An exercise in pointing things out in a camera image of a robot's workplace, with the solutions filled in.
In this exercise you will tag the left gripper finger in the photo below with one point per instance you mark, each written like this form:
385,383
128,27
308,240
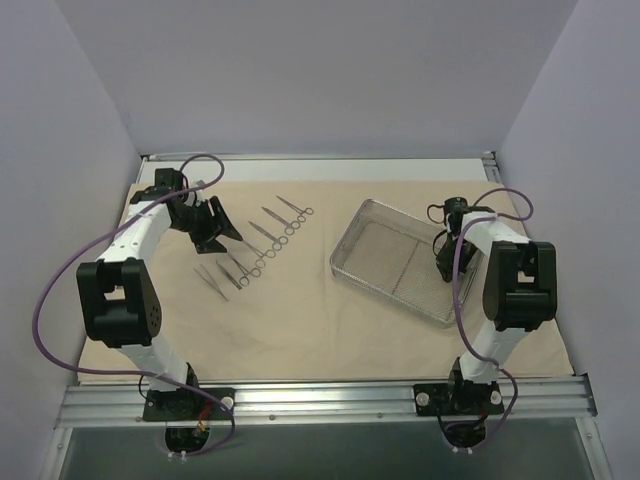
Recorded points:
223,225
210,247

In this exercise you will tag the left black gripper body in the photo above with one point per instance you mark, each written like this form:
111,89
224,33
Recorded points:
208,226

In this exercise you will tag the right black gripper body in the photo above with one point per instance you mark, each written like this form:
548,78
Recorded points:
447,261

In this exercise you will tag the steel tweezers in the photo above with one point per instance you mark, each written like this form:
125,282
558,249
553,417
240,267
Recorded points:
206,276
228,276

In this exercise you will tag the steel straight hemostat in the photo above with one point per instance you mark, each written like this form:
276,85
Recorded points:
246,273

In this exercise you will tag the steel curved hemostat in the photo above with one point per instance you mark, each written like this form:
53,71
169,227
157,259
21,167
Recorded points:
262,256

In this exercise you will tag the wire mesh instrument tray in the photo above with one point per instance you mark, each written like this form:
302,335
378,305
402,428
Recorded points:
392,255

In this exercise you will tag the steel ring-handled clamp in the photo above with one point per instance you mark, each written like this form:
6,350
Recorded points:
277,241

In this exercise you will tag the steel scissors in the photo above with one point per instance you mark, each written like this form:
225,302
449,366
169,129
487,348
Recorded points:
289,227

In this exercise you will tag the beige wrapping cloth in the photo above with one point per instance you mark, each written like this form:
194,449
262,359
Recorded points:
298,321

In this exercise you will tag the steel ring-handled forceps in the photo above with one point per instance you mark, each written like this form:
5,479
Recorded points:
302,213

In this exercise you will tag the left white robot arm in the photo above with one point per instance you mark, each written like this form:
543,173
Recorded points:
120,305

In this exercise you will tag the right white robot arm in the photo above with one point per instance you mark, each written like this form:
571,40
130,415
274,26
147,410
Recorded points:
519,293

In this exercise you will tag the right aluminium side rail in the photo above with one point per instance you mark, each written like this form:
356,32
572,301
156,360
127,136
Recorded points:
491,167

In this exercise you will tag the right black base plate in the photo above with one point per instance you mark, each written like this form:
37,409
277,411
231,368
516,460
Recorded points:
435,400

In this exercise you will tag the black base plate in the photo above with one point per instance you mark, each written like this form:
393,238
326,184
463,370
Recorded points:
435,400
180,405

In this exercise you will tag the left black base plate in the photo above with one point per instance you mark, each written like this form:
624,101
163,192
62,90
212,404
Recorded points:
180,405

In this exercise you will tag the aluminium front rail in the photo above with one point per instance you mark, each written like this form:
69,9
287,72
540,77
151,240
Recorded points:
88,406

